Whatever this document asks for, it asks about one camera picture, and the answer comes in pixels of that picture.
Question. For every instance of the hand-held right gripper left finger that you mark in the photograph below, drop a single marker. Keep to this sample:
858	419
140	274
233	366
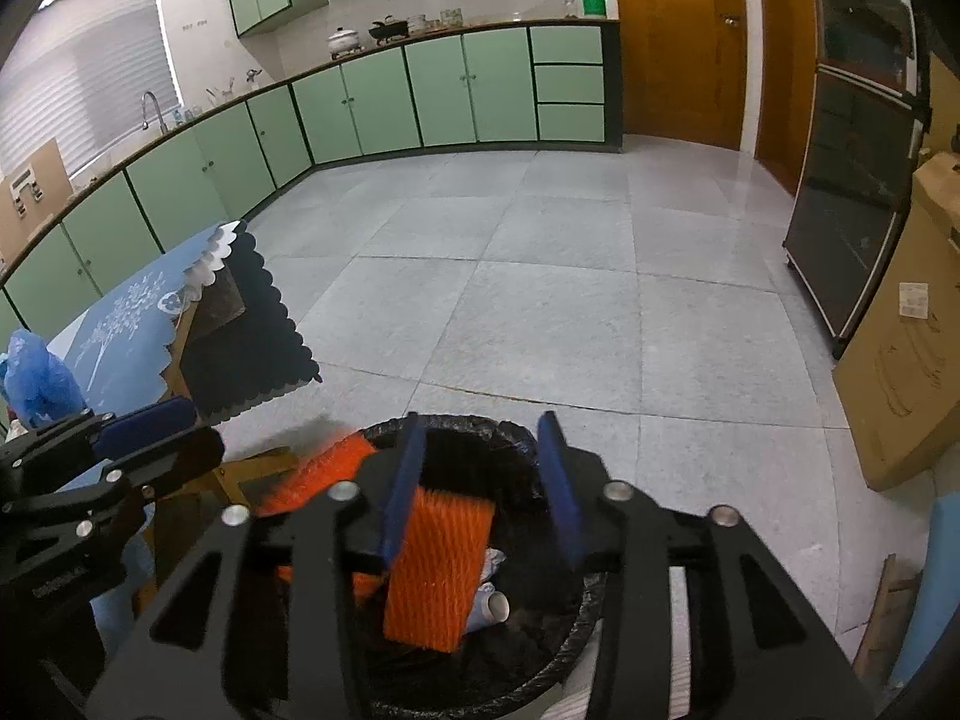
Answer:
401	495

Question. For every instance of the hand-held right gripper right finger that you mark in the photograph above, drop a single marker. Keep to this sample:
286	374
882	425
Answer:
559	487

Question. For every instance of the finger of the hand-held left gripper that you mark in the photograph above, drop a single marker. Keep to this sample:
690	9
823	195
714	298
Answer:
146	420
176	454

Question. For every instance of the white tissue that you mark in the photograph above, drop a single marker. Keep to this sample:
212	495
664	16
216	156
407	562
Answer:
495	561

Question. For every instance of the blue plastic bag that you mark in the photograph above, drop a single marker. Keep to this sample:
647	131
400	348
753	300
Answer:
37	379

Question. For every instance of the white paper cup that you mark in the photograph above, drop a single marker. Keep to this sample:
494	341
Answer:
491	606

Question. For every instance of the trash bin with black liner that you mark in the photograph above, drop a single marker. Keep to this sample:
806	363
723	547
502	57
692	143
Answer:
517	660

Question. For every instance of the wooden table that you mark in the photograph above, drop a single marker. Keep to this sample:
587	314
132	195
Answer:
251	469

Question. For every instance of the blue tablecloth table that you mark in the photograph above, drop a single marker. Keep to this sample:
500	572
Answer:
127	307

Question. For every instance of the metal faucet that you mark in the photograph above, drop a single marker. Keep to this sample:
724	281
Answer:
150	99

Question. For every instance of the white window blind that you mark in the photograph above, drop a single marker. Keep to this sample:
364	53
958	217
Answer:
90	75

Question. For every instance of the wooden plank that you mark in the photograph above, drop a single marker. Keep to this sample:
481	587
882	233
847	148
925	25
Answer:
885	615

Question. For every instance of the large flat cardboard box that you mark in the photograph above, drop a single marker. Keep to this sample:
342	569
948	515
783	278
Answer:
900	390

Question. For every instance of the light blue panel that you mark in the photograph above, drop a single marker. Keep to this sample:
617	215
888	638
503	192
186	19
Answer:
930	577

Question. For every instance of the black glass cabinet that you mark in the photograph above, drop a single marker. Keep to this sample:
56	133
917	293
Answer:
847	202

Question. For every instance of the green lower cabinets with counter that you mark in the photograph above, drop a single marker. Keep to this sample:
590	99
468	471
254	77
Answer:
442	90

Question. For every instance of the white cooking pot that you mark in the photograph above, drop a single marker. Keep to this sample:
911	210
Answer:
343	41

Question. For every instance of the black wok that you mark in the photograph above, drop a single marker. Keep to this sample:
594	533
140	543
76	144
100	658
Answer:
388	31

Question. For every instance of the stacked dishes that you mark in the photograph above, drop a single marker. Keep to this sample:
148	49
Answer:
421	21

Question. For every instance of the wooden door frame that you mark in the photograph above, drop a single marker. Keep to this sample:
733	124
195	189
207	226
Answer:
784	90

